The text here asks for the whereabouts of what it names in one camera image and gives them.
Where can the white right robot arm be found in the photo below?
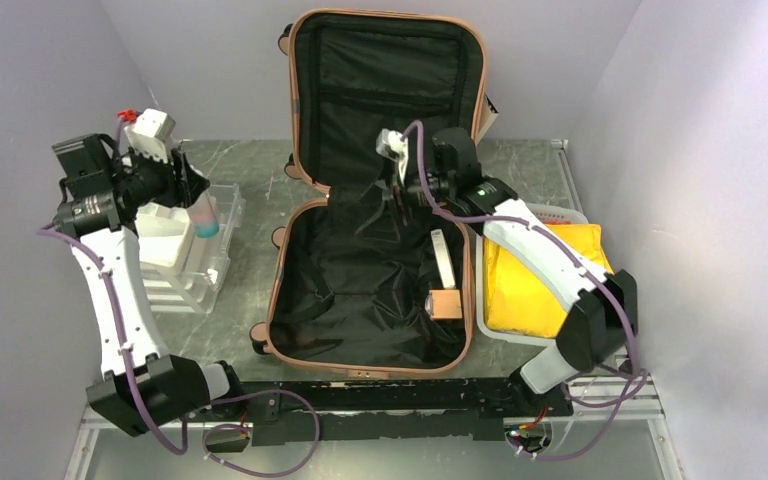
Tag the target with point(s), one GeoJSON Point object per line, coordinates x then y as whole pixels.
{"type": "Point", "coordinates": [442, 174]}

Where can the white plastic mesh basket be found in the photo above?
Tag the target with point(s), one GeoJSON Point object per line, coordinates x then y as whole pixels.
{"type": "Point", "coordinates": [528, 276]}

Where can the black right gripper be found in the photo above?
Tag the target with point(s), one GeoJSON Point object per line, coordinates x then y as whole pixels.
{"type": "Point", "coordinates": [401, 193]}

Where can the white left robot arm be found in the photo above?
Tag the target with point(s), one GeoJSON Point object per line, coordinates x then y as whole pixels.
{"type": "Point", "coordinates": [143, 385]}

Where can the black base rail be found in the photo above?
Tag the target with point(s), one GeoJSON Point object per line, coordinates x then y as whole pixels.
{"type": "Point", "coordinates": [298, 411]}

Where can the white plastic drawer organizer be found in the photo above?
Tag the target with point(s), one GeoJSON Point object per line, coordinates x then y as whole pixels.
{"type": "Point", "coordinates": [181, 271]}

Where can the small brown cardboard box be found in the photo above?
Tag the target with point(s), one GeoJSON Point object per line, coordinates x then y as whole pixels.
{"type": "Point", "coordinates": [444, 304]}

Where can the pink hard-shell suitcase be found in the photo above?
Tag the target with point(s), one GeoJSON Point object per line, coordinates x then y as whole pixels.
{"type": "Point", "coordinates": [351, 279]}

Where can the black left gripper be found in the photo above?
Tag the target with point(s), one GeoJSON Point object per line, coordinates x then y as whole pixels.
{"type": "Point", "coordinates": [181, 182]}

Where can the white flat book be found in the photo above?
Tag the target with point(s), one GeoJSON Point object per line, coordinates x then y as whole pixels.
{"type": "Point", "coordinates": [443, 259]}

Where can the white bottle teal cap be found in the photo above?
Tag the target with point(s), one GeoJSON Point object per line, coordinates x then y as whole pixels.
{"type": "Point", "coordinates": [203, 216]}

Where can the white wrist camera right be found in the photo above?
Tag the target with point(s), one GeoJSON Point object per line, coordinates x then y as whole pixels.
{"type": "Point", "coordinates": [392, 145]}

